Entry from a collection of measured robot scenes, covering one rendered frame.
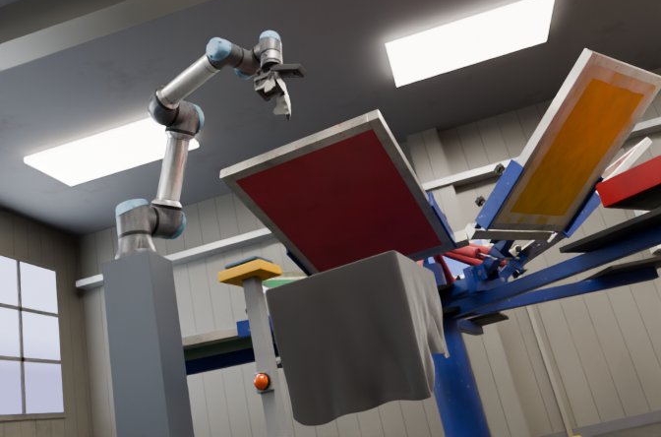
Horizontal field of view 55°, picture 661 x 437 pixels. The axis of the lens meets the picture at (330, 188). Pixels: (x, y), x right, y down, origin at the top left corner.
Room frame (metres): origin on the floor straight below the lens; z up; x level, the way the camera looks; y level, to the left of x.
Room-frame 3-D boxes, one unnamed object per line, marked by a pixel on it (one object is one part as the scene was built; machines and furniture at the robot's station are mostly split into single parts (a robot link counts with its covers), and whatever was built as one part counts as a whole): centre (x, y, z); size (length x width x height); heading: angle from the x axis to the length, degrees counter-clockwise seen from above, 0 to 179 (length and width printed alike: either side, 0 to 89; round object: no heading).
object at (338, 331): (1.90, 0.07, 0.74); 0.45 x 0.03 x 0.43; 71
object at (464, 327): (3.81, -0.57, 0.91); 1.34 x 0.41 x 0.08; 161
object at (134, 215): (2.16, 0.73, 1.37); 0.13 x 0.12 x 0.14; 146
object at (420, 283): (2.06, -0.20, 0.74); 0.46 x 0.04 x 0.42; 161
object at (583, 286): (3.31, -1.02, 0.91); 1.34 x 0.41 x 0.08; 101
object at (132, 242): (2.16, 0.73, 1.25); 0.15 x 0.15 x 0.10
